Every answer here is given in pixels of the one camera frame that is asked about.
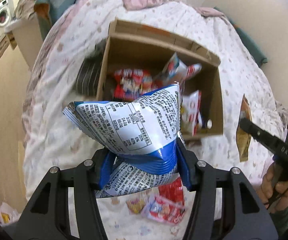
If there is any gold brown snack packet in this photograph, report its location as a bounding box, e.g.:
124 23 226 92
235 94 254 163

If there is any white yellow popcorn snack bag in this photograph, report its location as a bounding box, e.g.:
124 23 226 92
180 90 201 136

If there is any blue white cracker bag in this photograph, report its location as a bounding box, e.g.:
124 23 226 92
63 83 180 198

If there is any pompompurin snack bar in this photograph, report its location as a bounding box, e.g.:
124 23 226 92
126 197 147 215

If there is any pink white sauce pouch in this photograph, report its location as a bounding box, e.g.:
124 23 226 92
140 194 186 225

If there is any red Wangzai milk candy bag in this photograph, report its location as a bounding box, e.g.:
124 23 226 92
113 69 156 101

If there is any person's right hand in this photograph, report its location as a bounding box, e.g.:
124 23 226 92
256 164 288 213

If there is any red flat snack packet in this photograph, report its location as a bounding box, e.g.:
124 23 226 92
158 177 185 206

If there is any white patterned bed quilt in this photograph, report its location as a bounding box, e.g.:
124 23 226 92
15 0 284 239

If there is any dark striped garment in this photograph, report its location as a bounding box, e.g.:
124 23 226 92
74 39 106 97

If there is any open cardboard box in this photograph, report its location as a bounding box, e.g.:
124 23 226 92
96 19 224 140

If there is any white storage box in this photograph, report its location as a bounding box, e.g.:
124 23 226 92
5 14 43 71

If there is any pink blanket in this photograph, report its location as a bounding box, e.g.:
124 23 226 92
122 0 226 18

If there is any teal orange folded blanket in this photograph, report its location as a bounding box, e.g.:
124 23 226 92
34 0 76 41

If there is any teal cushion by wall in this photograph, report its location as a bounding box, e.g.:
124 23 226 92
213 7 269 68

